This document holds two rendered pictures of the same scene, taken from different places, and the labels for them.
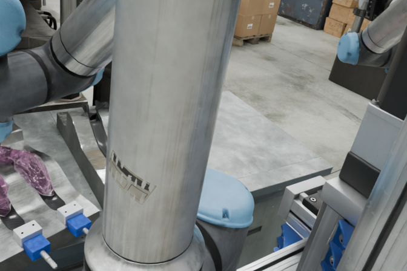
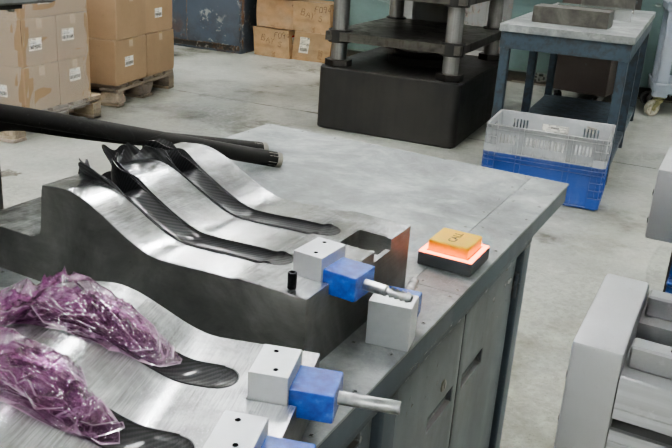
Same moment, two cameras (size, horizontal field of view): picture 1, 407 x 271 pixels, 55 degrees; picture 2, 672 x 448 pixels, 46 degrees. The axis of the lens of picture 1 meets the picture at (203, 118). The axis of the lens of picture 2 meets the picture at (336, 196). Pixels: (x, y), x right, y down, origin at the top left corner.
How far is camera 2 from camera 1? 61 cm
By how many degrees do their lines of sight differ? 24
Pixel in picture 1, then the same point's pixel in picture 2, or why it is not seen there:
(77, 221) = (314, 381)
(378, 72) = (405, 88)
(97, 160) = (211, 262)
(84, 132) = (126, 218)
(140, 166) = not seen: outside the picture
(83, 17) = not seen: outside the picture
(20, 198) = (117, 388)
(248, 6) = (118, 20)
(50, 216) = (230, 403)
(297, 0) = (187, 5)
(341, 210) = not seen: outside the picture
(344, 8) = (281, 3)
